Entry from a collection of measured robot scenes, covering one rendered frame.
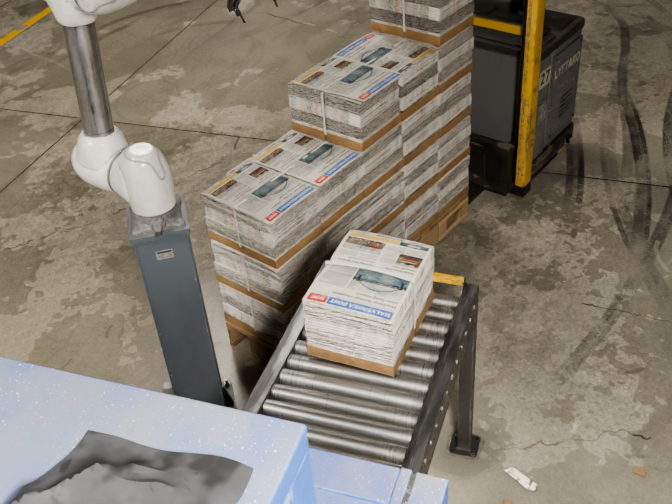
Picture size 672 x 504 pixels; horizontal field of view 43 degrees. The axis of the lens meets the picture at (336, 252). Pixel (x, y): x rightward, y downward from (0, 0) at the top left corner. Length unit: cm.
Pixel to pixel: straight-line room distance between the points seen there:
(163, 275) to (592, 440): 175
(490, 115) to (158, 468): 378
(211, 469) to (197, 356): 214
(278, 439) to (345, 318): 130
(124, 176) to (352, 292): 87
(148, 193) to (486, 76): 232
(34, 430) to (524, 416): 253
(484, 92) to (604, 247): 104
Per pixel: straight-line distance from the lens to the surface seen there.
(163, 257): 298
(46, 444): 127
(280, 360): 264
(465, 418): 327
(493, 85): 463
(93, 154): 295
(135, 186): 284
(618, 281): 423
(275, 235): 321
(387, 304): 245
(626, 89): 589
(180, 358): 329
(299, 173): 343
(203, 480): 115
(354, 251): 265
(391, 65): 369
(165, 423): 124
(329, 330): 253
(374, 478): 138
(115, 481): 115
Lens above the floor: 265
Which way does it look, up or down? 38 degrees down
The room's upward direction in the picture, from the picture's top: 5 degrees counter-clockwise
